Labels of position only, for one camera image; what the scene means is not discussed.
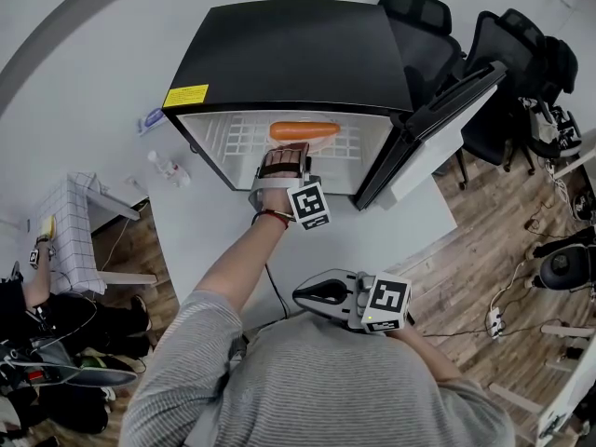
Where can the grey table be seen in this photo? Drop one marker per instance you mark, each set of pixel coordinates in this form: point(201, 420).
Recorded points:
point(354, 240)

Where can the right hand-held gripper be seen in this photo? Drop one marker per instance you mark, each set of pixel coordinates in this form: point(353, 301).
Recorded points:
point(388, 298)

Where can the person's grey striped sweater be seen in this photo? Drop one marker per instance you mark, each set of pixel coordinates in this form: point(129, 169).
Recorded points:
point(316, 389)

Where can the white grid tablecloth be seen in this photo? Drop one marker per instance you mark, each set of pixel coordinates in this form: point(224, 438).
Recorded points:
point(70, 240)

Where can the grey black bag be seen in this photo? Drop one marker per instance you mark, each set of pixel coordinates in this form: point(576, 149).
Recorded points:
point(65, 366)

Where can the person's left forearm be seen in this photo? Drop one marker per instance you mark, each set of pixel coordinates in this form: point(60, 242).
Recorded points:
point(242, 259)

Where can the clear plastic water bottle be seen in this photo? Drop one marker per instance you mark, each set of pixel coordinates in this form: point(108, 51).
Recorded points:
point(170, 170)

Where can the pile of grey equipment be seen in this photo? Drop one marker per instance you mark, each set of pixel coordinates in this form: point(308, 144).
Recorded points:
point(554, 126)

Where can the black mesh office chair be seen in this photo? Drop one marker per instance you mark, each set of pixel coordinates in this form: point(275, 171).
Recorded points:
point(498, 54)

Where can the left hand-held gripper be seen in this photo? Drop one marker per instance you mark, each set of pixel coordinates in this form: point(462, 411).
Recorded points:
point(307, 203)

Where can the white oval plate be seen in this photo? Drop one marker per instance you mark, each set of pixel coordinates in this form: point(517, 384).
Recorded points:
point(321, 144)

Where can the person's right forearm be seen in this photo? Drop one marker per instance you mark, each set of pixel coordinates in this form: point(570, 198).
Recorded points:
point(423, 356)

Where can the blue and white packet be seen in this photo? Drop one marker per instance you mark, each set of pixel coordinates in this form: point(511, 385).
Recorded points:
point(151, 120)

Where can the black mini fridge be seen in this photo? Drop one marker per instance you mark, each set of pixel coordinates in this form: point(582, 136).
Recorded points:
point(288, 54)

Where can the orange carrot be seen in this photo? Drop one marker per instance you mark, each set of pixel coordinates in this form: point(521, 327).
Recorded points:
point(302, 131)

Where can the white side table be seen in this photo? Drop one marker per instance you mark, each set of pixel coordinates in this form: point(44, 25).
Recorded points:
point(563, 329)

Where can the person's left hand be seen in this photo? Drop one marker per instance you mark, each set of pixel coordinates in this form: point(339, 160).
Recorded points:
point(277, 200)

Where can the yellow bread slice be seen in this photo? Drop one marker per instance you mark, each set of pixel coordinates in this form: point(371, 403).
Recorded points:
point(48, 227)

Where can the white power strip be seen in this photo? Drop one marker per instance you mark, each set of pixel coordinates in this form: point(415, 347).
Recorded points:
point(495, 323)

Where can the black jacket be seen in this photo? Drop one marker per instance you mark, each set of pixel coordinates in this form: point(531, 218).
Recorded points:
point(561, 63)

